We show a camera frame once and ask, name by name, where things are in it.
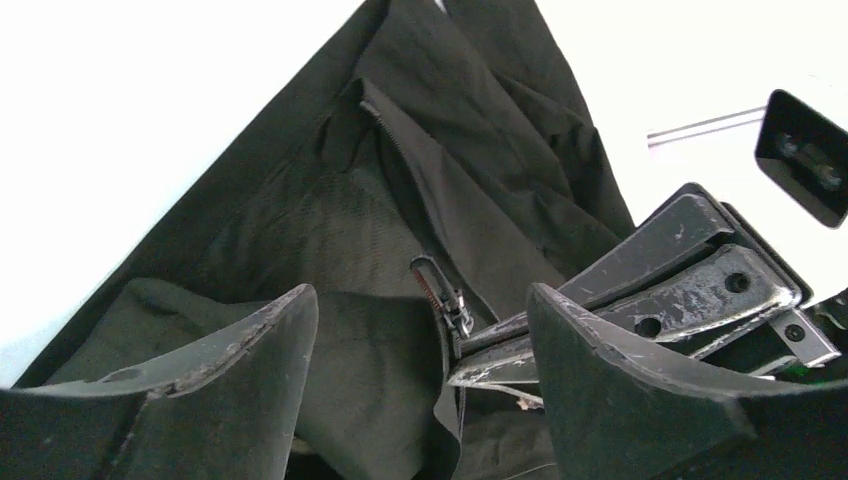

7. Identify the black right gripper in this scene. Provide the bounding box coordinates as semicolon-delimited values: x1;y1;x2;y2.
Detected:
448;183;847;388

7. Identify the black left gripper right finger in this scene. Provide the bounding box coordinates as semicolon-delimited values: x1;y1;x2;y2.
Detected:
527;283;847;479

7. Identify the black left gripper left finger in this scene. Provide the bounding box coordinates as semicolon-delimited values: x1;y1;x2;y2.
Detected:
23;285;319;479

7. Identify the metal zipper slider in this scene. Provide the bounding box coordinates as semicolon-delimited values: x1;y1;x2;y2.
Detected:
410;255;474;339

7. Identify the black jacket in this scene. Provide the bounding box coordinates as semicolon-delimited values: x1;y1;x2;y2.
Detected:
1;1;634;479

